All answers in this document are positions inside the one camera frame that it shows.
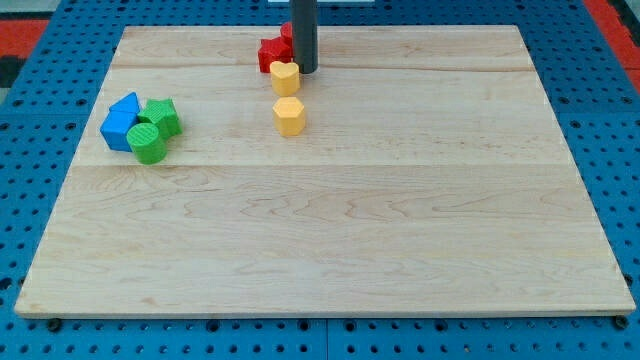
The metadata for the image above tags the red circle block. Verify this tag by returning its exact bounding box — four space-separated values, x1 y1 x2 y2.
280 22 293 48

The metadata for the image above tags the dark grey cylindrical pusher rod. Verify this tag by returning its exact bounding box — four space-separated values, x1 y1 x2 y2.
289 0 318 74

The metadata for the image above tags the yellow hexagon block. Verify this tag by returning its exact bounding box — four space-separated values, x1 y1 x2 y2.
272 97 306 137

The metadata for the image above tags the light wooden board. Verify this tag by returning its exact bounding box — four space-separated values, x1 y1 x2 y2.
15 25 636 319

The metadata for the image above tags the yellow heart block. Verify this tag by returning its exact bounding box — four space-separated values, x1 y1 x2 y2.
269 61 301 97

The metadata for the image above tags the red star block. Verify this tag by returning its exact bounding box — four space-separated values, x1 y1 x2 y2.
257 37 293 73

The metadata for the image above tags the green star block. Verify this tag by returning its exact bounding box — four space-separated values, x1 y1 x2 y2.
137 98 182 140

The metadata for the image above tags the green cylinder block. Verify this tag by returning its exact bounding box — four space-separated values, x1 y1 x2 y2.
126 123 167 165

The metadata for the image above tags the blue triangle block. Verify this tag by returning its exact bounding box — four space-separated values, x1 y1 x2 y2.
109 92 141 114

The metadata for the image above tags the blue cube block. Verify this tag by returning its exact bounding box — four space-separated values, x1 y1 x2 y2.
100 111 138 152

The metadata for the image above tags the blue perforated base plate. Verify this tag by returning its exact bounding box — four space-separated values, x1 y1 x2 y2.
1 0 639 359

